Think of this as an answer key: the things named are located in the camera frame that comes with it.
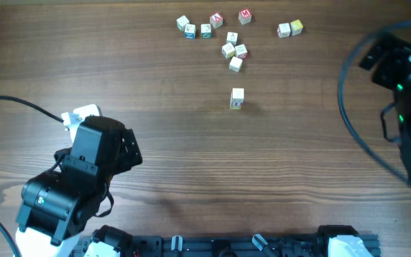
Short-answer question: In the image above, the red I wooden block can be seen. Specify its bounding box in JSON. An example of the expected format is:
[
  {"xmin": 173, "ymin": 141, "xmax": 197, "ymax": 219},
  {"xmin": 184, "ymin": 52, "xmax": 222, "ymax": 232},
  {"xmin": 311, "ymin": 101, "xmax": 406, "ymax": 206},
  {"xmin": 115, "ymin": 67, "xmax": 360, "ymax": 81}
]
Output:
[{"xmin": 230, "ymin": 95, "xmax": 243, "ymax": 110}]

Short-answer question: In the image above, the cat picture wooden block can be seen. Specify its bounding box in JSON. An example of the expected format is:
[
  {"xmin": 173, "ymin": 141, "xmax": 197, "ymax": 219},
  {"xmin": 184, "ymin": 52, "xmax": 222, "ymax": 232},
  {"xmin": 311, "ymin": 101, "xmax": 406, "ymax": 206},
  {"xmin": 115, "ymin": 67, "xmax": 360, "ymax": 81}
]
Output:
[{"xmin": 231, "ymin": 88, "xmax": 244, "ymax": 102}]

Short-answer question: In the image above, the white maroon wooden block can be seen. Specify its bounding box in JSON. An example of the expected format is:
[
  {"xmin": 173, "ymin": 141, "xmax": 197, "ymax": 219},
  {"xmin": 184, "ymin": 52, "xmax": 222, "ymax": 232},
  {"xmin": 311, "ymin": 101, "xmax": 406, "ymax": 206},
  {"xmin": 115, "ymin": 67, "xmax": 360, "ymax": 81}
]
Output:
[{"xmin": 235, "ymin": 44, "xmax": 248, "ymax": 59}]

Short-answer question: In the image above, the green edged animal wooden block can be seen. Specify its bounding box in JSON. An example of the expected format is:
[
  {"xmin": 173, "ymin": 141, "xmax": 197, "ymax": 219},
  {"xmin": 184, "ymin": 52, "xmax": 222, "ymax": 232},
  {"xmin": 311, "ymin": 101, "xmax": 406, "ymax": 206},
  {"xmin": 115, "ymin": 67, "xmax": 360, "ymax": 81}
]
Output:
[{"xmin": 229, "ymin": 56, "xmax": 243, "ymax": 72}]

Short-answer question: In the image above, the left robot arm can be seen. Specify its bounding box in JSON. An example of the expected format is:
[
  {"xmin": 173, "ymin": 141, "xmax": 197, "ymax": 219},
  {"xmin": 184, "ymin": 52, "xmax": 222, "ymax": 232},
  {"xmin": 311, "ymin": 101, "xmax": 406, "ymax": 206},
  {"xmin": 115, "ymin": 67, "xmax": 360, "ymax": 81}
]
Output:
[{"xmin": 16, "ymin": 116, "xmax": 143, "ymax": 256}]

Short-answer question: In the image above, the yellow top wooden block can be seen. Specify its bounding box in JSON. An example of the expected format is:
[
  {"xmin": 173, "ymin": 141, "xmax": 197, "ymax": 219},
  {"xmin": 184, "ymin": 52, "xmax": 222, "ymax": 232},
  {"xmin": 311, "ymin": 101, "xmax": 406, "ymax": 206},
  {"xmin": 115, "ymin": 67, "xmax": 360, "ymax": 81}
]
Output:
[{"xmin": 290, "ymin": 19, "xmax": 303, "ymax": 36}]

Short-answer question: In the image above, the red Y wooden block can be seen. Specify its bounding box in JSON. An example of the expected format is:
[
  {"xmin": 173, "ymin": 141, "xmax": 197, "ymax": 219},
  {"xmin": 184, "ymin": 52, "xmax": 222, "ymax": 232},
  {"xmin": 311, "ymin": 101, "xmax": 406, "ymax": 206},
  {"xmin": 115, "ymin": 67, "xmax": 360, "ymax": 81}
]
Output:
[{"xmin": 277, "ymin": 23, "xmax": 291, "ymax": 38}]

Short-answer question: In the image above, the blue letter wooden block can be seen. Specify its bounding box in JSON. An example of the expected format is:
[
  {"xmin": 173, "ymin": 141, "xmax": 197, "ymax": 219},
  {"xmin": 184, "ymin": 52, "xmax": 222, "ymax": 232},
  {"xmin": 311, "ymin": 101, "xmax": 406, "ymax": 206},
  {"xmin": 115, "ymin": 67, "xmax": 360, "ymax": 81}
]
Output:
[{"xmin": 184, "ymin": 24, "xmax": 196, "ymax": 39}]

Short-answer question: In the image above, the green letter wooden block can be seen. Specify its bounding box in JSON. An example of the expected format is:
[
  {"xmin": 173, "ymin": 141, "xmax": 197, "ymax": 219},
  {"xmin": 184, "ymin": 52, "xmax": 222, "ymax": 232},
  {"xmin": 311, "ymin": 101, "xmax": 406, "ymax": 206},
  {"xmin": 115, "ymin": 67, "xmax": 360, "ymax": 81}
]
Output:
[{"xmin": 176, "ymin": 15, "xmax": 190, "ymax": 32}]

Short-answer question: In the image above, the red M wooden block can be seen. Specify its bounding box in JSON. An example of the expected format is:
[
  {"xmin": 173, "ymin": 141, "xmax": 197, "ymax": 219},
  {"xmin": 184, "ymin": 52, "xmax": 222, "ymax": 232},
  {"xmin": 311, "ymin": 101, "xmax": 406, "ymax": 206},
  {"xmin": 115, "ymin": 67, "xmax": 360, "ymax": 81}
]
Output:
[{"xmin": 238, "ymin": 9, "xmax": 253, "ymax": 25}]

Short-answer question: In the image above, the green N wooden block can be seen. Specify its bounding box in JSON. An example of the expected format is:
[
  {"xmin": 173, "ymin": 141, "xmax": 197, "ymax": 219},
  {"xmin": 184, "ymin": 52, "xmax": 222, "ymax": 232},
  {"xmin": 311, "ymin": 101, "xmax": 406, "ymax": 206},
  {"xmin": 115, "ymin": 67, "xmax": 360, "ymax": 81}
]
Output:
[{"xmin": 201, "ymin": 24, "xmax": 212, "ymax": 39}]

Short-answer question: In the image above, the red edged wooden block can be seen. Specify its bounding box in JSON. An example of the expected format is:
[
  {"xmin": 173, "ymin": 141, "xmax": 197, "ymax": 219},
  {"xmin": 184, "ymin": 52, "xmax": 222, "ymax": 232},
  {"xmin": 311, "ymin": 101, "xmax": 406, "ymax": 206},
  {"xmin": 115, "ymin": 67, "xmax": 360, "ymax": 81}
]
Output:
[{"xmin": 226, "ymin": 32, "xmax": 238, "ymax": 46}]

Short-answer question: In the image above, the red A wooden block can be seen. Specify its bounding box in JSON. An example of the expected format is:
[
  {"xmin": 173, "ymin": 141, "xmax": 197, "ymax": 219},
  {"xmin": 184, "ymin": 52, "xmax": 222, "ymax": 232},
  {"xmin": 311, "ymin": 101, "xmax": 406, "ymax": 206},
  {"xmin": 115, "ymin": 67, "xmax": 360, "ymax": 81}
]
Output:
[{"xmin": 210, "ymin": 12, "xmax": 223, "ymax": 29}]

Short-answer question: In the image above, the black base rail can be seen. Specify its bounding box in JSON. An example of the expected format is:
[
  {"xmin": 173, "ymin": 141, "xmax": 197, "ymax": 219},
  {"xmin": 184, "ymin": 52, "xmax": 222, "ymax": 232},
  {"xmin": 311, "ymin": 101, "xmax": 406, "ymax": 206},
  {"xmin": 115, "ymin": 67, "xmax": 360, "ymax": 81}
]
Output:
[{"xmin": 70, "ymin": 233, "xmax": 382, "ymax": 257}]

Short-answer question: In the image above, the black left camera cable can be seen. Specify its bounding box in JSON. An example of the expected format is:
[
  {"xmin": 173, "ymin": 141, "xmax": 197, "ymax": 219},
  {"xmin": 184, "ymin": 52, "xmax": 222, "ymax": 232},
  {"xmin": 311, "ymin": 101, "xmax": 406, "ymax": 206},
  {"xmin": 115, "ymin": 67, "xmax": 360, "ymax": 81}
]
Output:
[{"xmin": 0, "ymin": 95, "xmax": 66, "ymax": 124}]

